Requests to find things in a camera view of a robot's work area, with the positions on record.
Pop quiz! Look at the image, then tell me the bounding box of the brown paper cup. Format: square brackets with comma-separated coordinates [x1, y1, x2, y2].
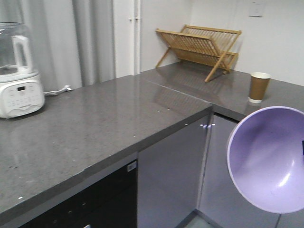
[248, 72, 271, 104]

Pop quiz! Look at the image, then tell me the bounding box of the white pipe on wall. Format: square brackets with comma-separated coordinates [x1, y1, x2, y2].
[128, 0, 142, 75]

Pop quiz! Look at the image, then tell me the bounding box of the grey corner cabinet door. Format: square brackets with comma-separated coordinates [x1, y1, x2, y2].
[137, 115, 209, 228]

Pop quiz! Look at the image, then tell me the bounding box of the black built-in dishwasher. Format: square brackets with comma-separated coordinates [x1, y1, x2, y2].
[23, 160, 137, 228]

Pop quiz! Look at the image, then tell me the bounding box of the grey white curtain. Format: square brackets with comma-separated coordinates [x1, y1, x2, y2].
[0, 0, 115, 91]

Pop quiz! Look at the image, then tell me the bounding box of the white wall socket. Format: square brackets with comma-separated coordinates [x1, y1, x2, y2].
[248, 0, 265, 17]

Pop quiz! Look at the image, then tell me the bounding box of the white blender power cord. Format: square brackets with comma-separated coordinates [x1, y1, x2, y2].
[43, 85, 73, 97]

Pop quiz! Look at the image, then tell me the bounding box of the wooden folding dish rack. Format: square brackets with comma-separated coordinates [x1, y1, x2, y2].
[155, 25, 242, 83]

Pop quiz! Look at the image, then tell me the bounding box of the white blender with glass jar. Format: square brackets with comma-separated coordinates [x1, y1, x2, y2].
[0, 22, 45, 118]

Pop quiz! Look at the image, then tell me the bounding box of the purple plastic bowl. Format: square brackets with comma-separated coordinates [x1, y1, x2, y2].
[227, 106, 304, 214]

